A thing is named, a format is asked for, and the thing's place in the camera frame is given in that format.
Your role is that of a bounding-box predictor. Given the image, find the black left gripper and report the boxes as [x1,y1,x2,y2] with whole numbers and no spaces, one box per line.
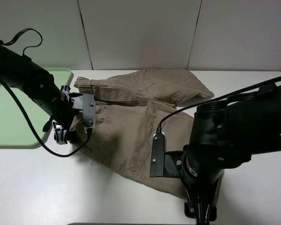
[43,84,82,143]

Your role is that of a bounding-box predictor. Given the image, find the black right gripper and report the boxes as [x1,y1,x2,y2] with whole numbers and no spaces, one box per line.
[177,163,224,225]

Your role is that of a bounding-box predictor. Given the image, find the khaki shorts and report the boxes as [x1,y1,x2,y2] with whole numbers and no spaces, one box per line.
[74,69,213,199]

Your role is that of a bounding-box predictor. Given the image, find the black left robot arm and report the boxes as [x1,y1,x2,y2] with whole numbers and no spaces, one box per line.
[0,40,78,144]

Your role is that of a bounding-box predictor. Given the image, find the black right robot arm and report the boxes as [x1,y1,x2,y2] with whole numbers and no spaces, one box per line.
[181,83,281,225]

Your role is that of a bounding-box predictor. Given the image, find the green plastic tray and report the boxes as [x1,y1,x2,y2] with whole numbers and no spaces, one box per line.
[0,68,74,150]

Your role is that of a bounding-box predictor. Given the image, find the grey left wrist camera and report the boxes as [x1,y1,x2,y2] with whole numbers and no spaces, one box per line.
[82,94,96,133]

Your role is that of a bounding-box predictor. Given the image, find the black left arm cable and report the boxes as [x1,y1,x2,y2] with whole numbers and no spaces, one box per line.
[0,28,93,158]

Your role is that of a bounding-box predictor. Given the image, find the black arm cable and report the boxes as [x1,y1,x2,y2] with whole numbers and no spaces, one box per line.
[155,74,281,134]
[0,28,93,158]

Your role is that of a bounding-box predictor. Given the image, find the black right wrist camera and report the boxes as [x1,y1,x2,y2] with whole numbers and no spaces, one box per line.
[149,133,185,179]

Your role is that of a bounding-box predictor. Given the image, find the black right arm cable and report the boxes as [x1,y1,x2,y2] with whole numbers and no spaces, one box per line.
[155,74,281,134]

